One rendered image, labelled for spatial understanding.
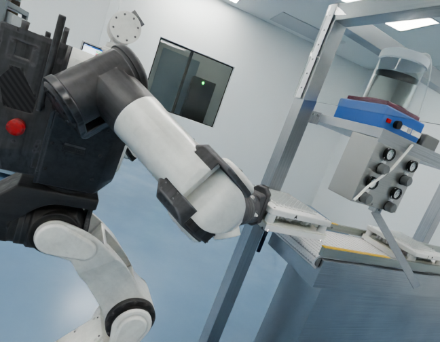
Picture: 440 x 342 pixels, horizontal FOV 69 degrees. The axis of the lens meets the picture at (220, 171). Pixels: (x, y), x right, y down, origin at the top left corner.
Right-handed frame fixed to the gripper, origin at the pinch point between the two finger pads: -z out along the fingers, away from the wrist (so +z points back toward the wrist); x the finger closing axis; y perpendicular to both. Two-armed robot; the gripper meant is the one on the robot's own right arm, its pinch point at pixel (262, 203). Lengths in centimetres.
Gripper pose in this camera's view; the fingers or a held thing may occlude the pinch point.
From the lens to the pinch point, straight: 99.1
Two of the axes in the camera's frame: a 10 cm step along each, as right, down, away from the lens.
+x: -3.1, 9.3, 1.9
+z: -5.3, -0.1, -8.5
